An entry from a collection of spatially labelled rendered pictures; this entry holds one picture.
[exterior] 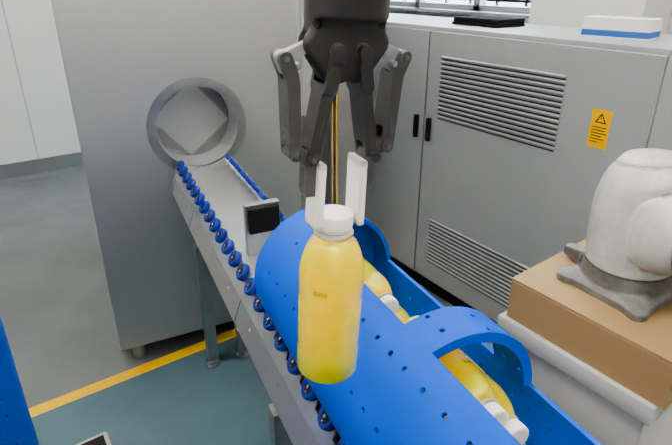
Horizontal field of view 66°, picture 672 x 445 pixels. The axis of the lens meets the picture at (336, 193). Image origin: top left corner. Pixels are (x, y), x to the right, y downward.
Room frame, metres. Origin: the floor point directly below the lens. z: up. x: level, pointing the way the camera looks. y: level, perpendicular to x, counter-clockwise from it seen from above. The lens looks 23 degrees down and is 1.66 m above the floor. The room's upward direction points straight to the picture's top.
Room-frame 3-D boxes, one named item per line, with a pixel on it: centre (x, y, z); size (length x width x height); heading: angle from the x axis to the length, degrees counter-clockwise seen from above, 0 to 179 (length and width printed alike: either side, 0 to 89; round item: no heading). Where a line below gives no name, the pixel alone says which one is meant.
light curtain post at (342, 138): (1.59, -0.02, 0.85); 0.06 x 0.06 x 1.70; 26
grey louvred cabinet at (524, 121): (2.72, -0.65, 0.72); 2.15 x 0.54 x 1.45; 35
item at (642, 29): (2.05, -1.08, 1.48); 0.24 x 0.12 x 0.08; 43
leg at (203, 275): (1.91, 0.57, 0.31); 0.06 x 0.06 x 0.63; 26
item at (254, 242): (1.31, 0.21, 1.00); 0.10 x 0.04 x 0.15; 116
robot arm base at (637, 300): (0.89, -0.56, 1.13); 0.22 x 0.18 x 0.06; 30
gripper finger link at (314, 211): (0.47, 0.02, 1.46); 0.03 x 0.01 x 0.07; 26
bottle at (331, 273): (0.47, 0.01, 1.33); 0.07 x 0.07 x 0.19
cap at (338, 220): (0.48, 0.00, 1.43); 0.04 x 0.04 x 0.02
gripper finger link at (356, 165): (0.48, -0.02, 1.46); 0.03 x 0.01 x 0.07; 26
